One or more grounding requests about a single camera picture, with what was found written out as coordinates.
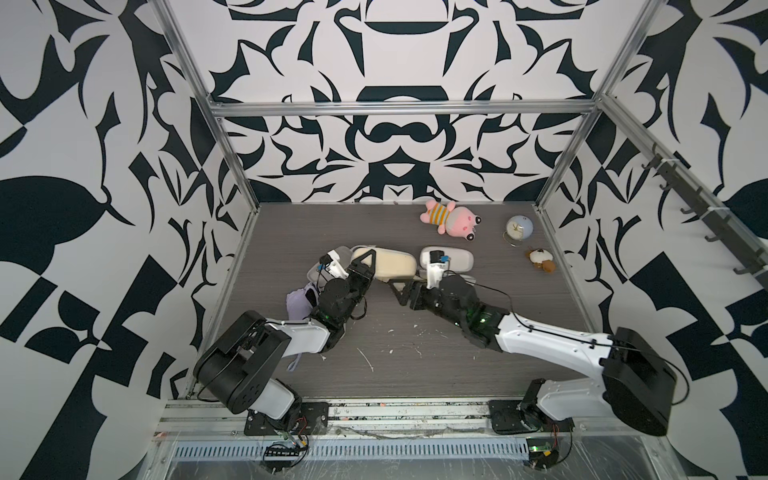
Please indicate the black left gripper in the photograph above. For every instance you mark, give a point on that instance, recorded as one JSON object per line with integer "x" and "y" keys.
{"x": 354, "y": 276}

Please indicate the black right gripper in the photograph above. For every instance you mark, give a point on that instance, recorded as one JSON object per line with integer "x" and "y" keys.
{"x": 418, "y": 294}

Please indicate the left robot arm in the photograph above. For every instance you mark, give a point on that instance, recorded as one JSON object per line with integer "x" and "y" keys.
{"x": 238, "y": 368}

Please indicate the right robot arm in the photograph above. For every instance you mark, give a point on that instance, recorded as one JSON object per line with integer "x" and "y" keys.
{"x": 621, "y": 376}

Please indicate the pink plush toy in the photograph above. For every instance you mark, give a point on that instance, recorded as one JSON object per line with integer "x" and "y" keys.
{"x": 451, "y": 219}

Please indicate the blue alarm clock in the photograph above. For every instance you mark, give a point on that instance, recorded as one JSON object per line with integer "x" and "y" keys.
{"x": 518, "y": 228}

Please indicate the brown white plush toy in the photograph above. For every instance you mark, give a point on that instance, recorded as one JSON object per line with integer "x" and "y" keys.
{"x": 542, "y": 259}

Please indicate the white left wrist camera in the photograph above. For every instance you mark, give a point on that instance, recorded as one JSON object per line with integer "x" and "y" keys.
{"x": 330, "y": 262}

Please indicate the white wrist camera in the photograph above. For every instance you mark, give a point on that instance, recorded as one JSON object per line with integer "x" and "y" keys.
{"x": 437, "y": 265}
{"x": 330, "y": 262}

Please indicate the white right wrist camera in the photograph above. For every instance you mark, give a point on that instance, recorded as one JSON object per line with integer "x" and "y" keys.
{"x": 437, "y": 265}

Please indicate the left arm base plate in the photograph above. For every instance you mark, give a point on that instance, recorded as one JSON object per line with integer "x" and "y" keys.
{"x": 305, "y": 418}

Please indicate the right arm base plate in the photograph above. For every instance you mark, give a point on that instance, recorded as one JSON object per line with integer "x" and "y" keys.
{"x": 512, "y": 417}

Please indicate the wall hook rack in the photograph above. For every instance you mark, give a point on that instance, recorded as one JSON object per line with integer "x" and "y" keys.
{"x": 701, "y": 204}

